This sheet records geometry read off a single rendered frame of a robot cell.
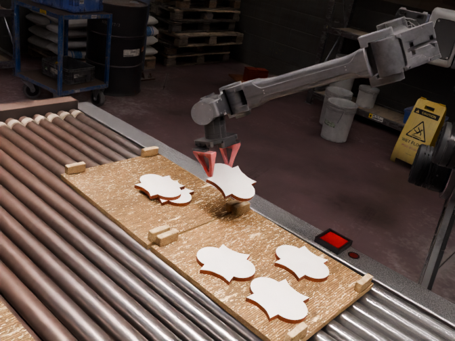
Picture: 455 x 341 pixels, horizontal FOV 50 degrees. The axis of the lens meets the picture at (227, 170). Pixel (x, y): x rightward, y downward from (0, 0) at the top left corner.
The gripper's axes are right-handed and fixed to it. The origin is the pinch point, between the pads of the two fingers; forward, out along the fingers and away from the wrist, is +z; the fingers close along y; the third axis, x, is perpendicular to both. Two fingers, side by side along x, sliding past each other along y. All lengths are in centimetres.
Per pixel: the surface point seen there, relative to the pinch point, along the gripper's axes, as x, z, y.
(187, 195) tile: -10.8, 8.0, 2.7
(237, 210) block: 3.0, 12.0, -2.4
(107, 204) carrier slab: -19.7, 5.4, 23.3
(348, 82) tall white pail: -193, 41, -421
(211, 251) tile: 11.1, 13.9, 16.9
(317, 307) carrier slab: 36.4, 23.1, 11.5
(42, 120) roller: -80, -10, 6
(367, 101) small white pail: -168, 61, -419
